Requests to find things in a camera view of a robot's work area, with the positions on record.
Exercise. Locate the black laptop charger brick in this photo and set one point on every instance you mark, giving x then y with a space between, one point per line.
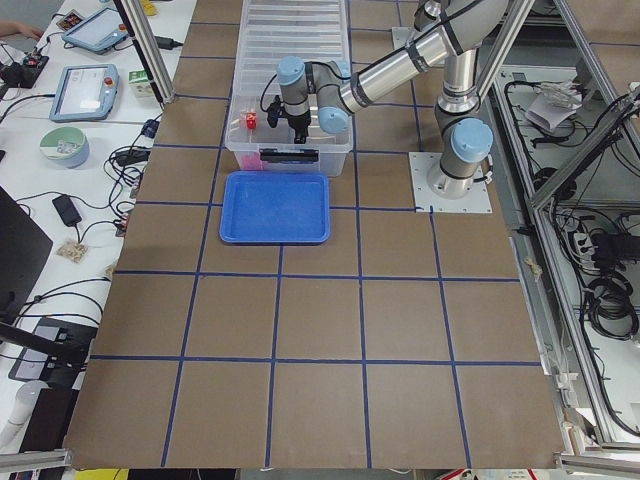
66 210

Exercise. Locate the blue teach pendant far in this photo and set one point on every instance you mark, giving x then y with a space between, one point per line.
99 32

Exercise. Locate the aluminium frame post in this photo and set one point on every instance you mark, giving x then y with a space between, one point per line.
140 31

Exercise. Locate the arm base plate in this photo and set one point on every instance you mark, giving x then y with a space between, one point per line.
435 192

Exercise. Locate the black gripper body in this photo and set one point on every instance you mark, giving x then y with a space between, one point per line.
299 125

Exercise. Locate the green white round bowl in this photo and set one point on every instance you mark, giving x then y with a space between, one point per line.
66 147

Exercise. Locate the white cylinder speaker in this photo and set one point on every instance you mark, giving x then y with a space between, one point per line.
24 405

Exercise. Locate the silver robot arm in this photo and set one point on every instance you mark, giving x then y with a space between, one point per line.
453 38

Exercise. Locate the blue teach pendant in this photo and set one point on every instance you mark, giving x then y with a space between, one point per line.
85 93
99 32

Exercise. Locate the green white carton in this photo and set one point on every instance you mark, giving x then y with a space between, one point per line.
140 84

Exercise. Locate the clear plastic storage box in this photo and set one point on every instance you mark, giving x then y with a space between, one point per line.
321 152

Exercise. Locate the blue plastic tray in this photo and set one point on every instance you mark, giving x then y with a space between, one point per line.
275 208

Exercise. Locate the blue teach pendant near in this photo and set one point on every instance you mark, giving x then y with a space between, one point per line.
85 93

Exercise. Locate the clear plastic box lid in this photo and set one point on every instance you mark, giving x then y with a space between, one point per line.
272 30

